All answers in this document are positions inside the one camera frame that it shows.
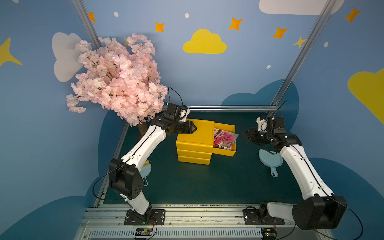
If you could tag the right controller board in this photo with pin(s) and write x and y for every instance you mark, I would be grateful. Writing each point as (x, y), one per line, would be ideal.
(268, 234)

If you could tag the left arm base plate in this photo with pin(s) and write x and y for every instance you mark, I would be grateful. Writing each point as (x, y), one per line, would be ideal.
(151, 217)

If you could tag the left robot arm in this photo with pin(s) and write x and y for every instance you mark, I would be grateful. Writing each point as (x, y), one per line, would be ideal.
(124, 174)

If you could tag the yellow drawer cabinet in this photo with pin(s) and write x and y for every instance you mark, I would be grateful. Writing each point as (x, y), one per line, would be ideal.
(197, 148)

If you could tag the pink cherry blossom tree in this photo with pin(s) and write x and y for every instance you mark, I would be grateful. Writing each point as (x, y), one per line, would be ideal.
(121, 78)

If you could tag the light blue right scoop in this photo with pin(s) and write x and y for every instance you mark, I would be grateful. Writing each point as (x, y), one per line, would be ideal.
(272, 161)

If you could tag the controller board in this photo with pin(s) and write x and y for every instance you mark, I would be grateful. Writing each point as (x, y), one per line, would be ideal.
(143, 233)
(268, 234)

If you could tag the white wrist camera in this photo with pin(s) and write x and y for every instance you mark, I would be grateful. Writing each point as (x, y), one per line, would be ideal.
(184, 113)
(262, 124)

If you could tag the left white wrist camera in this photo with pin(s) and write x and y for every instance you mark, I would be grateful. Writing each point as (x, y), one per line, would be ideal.
(184, 113)

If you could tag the back horizontal aluminium profile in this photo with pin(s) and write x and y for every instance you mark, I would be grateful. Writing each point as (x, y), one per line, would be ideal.
(232, 108)

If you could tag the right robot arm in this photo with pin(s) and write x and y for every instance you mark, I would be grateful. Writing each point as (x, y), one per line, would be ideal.
(320, 208)

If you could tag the corner aluminium post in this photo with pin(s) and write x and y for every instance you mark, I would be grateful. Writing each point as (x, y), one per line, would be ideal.
(87, 23)
(318, 26)

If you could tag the aluminium mounting rail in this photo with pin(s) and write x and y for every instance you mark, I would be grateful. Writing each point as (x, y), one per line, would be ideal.
(187, 222)

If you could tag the yellow top drawer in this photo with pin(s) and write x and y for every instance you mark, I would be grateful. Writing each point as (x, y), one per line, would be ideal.
(229, 128)

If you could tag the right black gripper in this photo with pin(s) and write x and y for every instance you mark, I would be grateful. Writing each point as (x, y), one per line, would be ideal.
(253, 135)

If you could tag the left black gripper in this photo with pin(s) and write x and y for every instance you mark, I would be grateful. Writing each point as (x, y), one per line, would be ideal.
(186, 127)

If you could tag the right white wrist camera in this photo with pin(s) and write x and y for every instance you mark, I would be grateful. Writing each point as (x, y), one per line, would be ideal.
(262, 124)

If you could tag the left controller board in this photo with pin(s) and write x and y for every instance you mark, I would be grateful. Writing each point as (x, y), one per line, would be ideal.
(143, 233)

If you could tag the right corner aluminium post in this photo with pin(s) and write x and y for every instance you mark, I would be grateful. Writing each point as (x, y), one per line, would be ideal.
(318, 26)

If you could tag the left corner aluminium post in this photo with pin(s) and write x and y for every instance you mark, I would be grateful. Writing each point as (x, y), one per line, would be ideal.
(87, 23)

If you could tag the orange seed bag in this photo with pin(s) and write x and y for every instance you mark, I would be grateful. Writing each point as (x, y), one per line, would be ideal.
(223, 146)

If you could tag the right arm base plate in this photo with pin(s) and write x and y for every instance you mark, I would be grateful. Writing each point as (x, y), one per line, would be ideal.
(254, 217)

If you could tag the pink flower seed bag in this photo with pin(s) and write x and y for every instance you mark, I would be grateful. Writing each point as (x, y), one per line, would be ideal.
(221, 136)

